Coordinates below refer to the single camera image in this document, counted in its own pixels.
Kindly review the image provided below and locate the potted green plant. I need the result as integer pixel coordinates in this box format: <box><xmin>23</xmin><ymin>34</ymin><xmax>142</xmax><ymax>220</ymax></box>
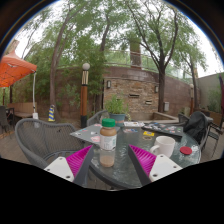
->
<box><xmin>104</xmin><ymin>94</ymin><xmax>132</xmax><ymax>127</ymax></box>

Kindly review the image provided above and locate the wooden globe lamp post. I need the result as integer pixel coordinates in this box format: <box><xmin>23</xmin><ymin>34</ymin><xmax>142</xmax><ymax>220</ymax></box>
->
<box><xmin>80</xmin><ymin>62</ymin><xmax>91</xmax><ymax>129</ymax></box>
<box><xmin>189</xmin><ymin>83</ymin><xmax>195</xmax><ymax>116</ymax></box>

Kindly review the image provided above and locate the white umbrella pole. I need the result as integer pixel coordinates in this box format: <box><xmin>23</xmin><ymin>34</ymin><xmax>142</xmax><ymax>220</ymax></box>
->
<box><xmin>31</xmin><ymin>71</ymin><xmax>40</xmax><ymax>120</ymax></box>

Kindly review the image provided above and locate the orange patio umbrella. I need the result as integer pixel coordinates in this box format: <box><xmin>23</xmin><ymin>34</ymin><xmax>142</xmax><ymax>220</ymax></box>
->
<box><xmin>0</xmin><ymin>49</ymin><xmax>38</xmax><ymax>88</ymax></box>

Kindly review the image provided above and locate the green-capped brown drink bottle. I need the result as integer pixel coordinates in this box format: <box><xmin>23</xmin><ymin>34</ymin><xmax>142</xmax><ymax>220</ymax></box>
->
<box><xmin>99</xmin><ymin>118</ymin><xmax>118</xmax><ymax>169</ymax></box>

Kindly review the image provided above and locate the closed dark red umbrella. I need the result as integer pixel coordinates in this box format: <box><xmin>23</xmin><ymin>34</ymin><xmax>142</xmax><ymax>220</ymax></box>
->
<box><xmin>218</xmin><ymin>74</ymin><xmax>224</xmax><ymax>118</ymax></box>

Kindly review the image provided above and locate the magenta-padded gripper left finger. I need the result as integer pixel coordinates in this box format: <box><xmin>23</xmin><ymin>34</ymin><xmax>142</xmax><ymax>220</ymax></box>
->
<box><xmin>43</xmin><ymin>144</ymin><xmax>96</xmax><ymax>188</ymax></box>

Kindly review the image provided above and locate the grey laptop with stickers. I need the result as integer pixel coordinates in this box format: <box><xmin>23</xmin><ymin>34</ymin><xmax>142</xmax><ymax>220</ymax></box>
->
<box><xmin>69</xmin><ymin>123</ymin><xmax>121</xmax><ymax>145</ymax></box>

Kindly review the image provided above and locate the white printed leaflet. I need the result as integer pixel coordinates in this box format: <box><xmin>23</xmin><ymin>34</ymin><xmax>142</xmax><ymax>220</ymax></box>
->
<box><xmin>123</xmin><ymin>121</ymin><xmax>146</xmax><ymax>128</ymax></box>

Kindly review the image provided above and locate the small yellow card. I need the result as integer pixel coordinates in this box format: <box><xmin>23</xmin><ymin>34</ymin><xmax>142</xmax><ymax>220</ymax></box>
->
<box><xmin>142</xmin><ymin>130</ymin><xmax>156</xmax><ymax>138</ymax></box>

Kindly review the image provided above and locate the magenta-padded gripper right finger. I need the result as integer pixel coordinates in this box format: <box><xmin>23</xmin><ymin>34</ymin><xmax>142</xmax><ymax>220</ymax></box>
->
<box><xmin>127</xmin><ymin>143</ymin><xmax>184</xmax><ymax>187</ymax></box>

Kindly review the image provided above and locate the black metal chair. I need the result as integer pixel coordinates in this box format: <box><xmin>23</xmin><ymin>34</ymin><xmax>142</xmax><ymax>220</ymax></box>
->
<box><xmin>206</xmin><ymin>116</ymin><xmax>224</xmax><ymax>158</ymax></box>

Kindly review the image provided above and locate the small colourful card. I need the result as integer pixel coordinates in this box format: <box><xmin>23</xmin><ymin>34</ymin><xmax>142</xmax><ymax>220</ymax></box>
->
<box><xmin>122</xmin><ymin>128</ymin><xmax>139</xmax><ymax>134</ymax></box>

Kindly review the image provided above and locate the flat round red coaster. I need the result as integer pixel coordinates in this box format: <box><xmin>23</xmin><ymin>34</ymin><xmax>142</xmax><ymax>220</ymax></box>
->
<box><xmin>179</xmin><ymin>146</ymin><xmax>193</xmax><ymax>156</ymax></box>

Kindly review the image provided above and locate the blue and yellow cone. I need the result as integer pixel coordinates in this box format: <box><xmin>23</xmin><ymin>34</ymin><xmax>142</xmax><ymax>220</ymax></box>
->
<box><xmin>47</xmin><ymin>104</ymin><xmax>56</xmax><ymax>123</ymax></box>

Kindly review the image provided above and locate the white ceramic mug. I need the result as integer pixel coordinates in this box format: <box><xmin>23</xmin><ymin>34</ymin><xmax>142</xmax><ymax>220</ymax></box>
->
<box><xmin>149</xmin><ymin>135</ymin><xmax>176</xmax><ymax>158</ymax></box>

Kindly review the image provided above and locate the dark-trunked tree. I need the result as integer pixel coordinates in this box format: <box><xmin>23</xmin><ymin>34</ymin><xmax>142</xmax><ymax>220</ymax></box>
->
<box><xmin>126</xmin><ymin>0</ymin><xmax>209</xmax><ymax>113</ymax></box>

